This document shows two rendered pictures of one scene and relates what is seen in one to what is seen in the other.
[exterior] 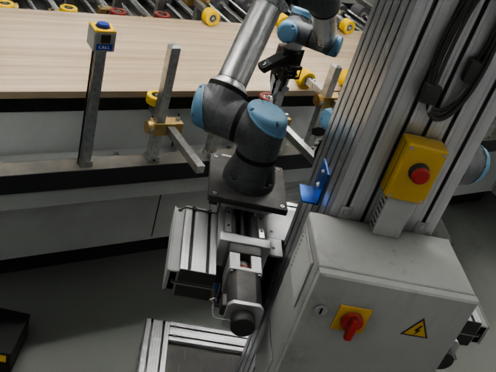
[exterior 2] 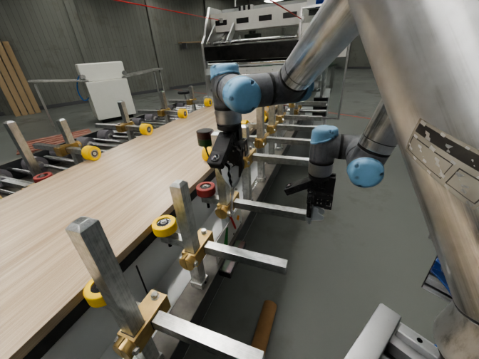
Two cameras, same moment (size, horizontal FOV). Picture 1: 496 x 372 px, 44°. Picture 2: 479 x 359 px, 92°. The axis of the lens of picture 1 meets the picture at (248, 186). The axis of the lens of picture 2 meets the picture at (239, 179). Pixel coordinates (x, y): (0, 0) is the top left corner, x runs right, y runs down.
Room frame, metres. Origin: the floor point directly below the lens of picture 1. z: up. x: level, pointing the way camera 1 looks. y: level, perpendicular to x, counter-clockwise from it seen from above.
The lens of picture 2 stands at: (1.60, 0.29, 1.39)
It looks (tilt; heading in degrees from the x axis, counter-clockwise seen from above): 29 degrees down; 332
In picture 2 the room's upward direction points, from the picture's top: 4 degrees counter-clockwise
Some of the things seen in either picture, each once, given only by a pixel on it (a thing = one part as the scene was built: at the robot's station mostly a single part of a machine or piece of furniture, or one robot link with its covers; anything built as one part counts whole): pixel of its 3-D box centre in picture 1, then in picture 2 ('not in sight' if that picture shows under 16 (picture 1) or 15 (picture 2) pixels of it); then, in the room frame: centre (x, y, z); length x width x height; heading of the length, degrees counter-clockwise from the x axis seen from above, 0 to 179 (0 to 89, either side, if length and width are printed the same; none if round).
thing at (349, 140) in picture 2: not in sight; (359, 149); (1.97, -0.30, 1.12); 0.11 x 0.11 x 0.08; 41
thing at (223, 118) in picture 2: (292, 41); (227, 115); (2.19, 0.00, 1.23); 0.08 x 0.08 x 0.05
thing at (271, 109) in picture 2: not in sight; (271, 140); (2.77, -0.59, 0.86); 0.03 x 0.03 x 0.48; 39
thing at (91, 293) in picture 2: (155, 106); (107, 297); (2.11, 0.43, 0.85); 0.08 x 0.08 x 0.11
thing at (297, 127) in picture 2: not in sight; (279, 126); (2.76, -0.64, 0.95); 0.50 x 0.04 x 0.04; 39
